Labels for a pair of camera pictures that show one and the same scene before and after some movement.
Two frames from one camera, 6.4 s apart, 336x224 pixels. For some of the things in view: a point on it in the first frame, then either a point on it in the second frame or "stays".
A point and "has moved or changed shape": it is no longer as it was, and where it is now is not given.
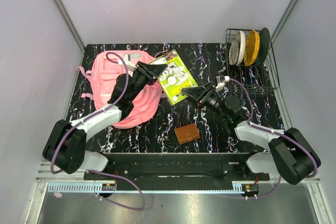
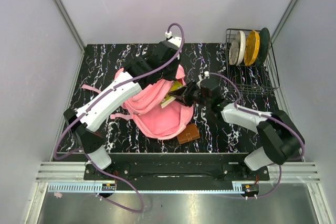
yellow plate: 252,48 stays
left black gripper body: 140,81 to 170,73
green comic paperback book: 175,77 has moved or changed shape
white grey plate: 237,49 stays
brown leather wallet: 187,133 stays
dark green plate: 264,39 stays
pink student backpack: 108,65 to 151,119
